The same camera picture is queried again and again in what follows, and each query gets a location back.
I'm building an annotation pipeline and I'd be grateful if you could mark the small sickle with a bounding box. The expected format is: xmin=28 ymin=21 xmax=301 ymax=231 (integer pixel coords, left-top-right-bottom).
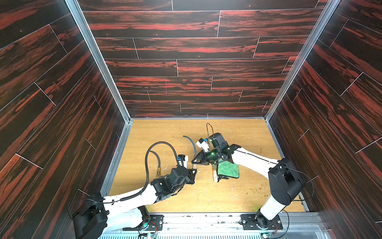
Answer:
xmin=182 ymin=135 xmax=198 ymax=171
xmin=212 ymin=164 xmax=219 ymax=182
xmin=148 ymin=150 xmax=162 ymax=178

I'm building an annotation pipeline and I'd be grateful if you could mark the green and black rag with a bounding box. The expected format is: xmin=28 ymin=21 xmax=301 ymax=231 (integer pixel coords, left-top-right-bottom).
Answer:
xmin=217 ymin=160 xmax=240 ymax=182

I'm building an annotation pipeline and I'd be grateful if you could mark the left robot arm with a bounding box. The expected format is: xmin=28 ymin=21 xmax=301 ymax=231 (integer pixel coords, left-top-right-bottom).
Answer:
xmin=72 ymin=166 xmax=197 ymax=239

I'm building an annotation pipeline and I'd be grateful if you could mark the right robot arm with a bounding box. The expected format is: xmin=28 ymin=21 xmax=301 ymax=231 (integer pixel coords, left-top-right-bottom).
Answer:
xmin=192 ymin=133 xmax=306 ymax=230

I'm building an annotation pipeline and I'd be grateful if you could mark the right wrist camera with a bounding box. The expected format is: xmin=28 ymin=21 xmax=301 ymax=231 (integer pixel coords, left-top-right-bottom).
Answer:
xmin=196 ymin=138 xmax=210 ymax=152

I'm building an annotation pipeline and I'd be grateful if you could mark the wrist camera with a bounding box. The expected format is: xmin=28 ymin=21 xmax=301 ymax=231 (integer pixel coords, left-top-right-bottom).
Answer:
xmin=177 ymin=154 xmax=189 ymax=168
xmin=196 ymin=138 xmax=210 ymax=152

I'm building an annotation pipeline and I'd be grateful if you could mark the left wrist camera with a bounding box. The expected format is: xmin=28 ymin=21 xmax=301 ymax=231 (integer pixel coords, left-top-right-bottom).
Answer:
xmin=177 ymin=154 xmax=189 ymax=168

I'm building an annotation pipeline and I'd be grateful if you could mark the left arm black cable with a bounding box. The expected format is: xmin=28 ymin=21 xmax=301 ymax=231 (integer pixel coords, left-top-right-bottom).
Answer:
xmin=67 ymin=141 xmax=180 ymax=216

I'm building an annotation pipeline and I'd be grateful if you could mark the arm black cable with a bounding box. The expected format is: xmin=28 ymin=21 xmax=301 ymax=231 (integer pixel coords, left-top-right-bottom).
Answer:
xmin=67 ymin=141 xmax=180 ymax=216
xmin=205 ymin=122 xmax=315 ymax=239

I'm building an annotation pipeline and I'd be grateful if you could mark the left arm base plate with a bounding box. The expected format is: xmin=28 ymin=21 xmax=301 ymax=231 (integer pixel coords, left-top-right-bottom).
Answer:
xmin=122 ymin=214 xmax=164 ymax=232

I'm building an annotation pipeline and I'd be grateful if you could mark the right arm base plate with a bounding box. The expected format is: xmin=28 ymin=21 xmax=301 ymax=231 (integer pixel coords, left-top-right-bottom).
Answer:
xmin=239 ymin=214 xmax=283 ymax=231

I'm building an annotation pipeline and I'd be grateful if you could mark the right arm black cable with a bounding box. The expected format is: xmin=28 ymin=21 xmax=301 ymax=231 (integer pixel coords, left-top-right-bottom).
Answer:
xmin=205 ymin=122 xmax=315 ymax=239

